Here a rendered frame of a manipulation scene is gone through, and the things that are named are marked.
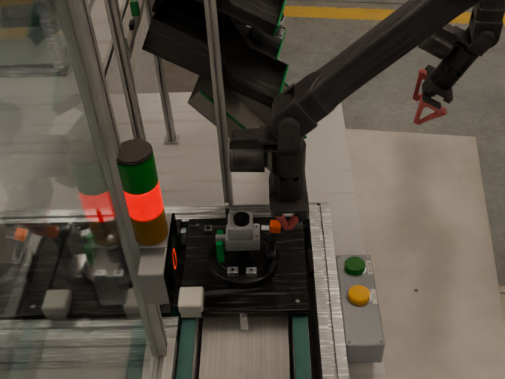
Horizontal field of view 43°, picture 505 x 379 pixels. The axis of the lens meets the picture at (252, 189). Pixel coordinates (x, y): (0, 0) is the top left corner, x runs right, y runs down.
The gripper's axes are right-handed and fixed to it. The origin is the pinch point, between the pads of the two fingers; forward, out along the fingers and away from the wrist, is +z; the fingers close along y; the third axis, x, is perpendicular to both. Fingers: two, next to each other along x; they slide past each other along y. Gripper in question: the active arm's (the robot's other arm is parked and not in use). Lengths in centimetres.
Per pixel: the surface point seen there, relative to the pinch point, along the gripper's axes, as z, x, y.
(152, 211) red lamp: -25.8, -19.5, 21.0
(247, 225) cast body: -1.9, -7.5, 1.5
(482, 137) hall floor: 106, 100, -154
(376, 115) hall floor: 106, 52, -174
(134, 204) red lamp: -27.5, -21.5, 21.3
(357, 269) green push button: 9.2, 13.2, 3.3
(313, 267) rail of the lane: 9.8, 4.9, 2.0
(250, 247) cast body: 2.9, -7.1, 2.4
